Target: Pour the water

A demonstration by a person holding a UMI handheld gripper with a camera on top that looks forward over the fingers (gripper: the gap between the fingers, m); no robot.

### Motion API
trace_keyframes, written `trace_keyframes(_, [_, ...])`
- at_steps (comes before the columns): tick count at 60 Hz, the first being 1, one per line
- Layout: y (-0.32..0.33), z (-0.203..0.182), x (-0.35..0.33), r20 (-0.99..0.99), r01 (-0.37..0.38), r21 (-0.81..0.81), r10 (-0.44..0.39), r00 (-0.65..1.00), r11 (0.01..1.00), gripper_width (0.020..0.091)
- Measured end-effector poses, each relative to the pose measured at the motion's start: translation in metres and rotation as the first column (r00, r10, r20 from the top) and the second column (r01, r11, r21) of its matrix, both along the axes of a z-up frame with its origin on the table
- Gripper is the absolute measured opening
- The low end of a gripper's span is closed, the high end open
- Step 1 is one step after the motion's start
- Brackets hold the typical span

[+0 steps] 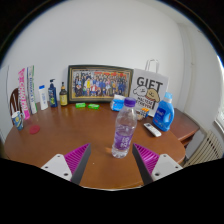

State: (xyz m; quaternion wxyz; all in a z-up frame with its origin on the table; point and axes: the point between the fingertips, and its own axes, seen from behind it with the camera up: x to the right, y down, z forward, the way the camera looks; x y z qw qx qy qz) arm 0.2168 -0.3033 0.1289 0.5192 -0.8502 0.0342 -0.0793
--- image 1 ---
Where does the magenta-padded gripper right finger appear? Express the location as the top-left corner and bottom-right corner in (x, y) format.
(131, 143), (184, 186)

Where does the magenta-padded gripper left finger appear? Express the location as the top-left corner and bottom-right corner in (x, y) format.
(40, 143), (92, 186)

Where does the clear purple-capped water bottle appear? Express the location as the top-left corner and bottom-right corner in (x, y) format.
(111, 97), (138, 159)

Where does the white remote control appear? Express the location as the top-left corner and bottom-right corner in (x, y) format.
(143, 122), (163, 138)

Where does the small snack packet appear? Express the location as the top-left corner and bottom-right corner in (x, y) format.
(135, 111), (145, 122)

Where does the blue detergent bottle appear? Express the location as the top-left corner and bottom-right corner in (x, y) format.
(152, 92), (175, 132)

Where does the flat round red coaster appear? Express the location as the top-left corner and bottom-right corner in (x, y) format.
(28, 124), (41, 135)

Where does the white radiator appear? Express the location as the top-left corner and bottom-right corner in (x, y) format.
(183, 129), (224, 168)

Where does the blue tissue pack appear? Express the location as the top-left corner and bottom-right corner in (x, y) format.
(110, 94), (127, 112)

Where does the brown bottle yellow label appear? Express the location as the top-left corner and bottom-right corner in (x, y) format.
(59, 81), (69, 107)

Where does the dark blue pump bottle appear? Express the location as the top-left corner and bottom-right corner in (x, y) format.
(47, 78), (58, 108)

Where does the white paper gift bag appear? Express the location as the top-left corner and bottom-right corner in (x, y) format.
(129, 59), (170, 118)

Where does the white bottle blue cap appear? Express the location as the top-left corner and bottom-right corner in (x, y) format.
(38, 84), (49, 111)

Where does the white mug blue-yellow print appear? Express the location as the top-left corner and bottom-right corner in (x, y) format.
(11, 110), (25, 131)

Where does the framed group photo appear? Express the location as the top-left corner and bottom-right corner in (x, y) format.
(67, 64), (134, 103)

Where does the white and blue shuttlecock tube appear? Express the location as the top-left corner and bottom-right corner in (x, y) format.
(26, 65), (39, 115)

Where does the pink shuttlecock tube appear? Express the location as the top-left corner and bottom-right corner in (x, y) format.
(17, 67), (32, 121)

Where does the dark brown wooden chair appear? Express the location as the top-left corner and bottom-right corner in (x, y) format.
(8, 87), (24, 118)

